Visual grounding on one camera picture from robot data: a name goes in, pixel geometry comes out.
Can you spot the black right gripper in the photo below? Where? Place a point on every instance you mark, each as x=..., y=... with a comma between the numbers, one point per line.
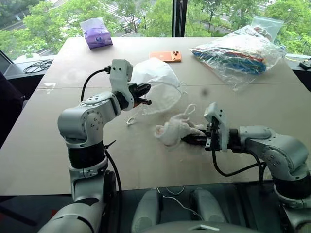
x=211, y=139

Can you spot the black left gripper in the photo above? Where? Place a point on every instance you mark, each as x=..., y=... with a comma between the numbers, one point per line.
x=133, y=93

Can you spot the white fluffy towel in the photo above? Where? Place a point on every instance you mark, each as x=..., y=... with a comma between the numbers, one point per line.
x=172, y=133

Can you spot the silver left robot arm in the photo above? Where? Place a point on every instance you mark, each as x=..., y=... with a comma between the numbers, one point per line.
x=80, y=121

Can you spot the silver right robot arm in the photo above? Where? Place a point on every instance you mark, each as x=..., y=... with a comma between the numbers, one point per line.
x=277, y=150

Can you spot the clear bag of colourful items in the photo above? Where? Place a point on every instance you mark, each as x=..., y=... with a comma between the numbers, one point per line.
x=238, y=55

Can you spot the clear zip bag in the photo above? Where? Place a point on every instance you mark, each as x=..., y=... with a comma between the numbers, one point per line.
x=268, y=26

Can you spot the orange smartphone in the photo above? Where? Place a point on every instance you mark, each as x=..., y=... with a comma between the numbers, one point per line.
x=165, y=56

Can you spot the grey rounded robot leg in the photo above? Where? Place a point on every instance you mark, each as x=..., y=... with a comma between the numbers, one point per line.
x=145, y=208
x=207, y=206

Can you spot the purple tissue pack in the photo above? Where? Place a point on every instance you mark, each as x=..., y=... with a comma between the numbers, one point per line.
x=97, y=36

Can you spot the small black device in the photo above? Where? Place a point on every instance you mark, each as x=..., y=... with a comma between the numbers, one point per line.
x=305, y=64

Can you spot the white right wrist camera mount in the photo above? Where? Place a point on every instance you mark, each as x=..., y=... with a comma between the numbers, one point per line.
x=219, y=119

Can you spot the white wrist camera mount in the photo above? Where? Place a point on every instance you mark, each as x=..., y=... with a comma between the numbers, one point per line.
x=219, y=119
x=119, y=72

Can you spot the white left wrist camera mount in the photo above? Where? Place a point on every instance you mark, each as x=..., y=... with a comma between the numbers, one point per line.
x=119, y=72

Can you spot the dark window frame post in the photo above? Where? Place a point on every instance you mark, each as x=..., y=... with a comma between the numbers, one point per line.
x=179, y=18

